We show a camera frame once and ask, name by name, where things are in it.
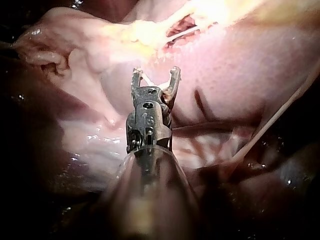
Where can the dark red liver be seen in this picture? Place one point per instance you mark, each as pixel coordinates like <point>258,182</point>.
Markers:
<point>237,75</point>

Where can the thin tube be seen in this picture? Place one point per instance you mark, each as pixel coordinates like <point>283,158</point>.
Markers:
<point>185,32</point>

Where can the dark right arm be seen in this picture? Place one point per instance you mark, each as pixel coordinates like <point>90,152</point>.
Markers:
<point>150,200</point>

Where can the right arm instrument jaw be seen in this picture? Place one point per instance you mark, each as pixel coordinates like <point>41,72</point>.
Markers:
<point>174,82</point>
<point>136,82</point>

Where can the gallbladder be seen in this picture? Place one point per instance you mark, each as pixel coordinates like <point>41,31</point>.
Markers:
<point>275,12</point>

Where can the right arm instrument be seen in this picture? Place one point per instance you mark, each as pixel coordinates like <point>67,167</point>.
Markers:
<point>148,117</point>

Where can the white clip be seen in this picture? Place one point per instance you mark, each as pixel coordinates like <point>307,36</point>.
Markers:
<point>148,79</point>

